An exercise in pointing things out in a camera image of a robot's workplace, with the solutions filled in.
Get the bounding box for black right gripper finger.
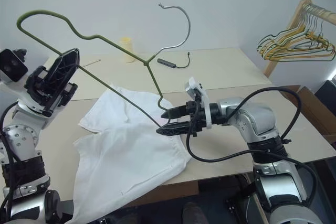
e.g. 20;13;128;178
160;105;189;120
155;121;193;137

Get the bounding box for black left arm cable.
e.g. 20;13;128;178
0;102;20;209

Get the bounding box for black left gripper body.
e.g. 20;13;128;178
24;67;79;118

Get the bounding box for orange wire hanger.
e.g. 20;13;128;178
301;6;336;61

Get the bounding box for pale yellow plastic cup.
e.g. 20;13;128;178
119;37;135;63

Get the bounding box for black usb hub with cable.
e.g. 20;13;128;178
156;51;192;69

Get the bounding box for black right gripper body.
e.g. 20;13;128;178
184;99;211;138

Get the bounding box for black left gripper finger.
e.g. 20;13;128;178
48;54;62;78
43;47;80;113

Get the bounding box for white shorts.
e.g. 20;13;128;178
72;83;193;224

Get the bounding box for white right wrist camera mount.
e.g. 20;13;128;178
183;77;212;131

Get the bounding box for brown cardboard box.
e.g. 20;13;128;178
296;87;336;156

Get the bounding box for thin metal pin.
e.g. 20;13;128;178
82;59;101;67

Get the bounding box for bunch of hangers on rack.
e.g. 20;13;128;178
258;5;334;62

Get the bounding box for wooden clothes rack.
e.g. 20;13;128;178
263;0;336;78

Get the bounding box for black box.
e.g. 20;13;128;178
314;76;336;105

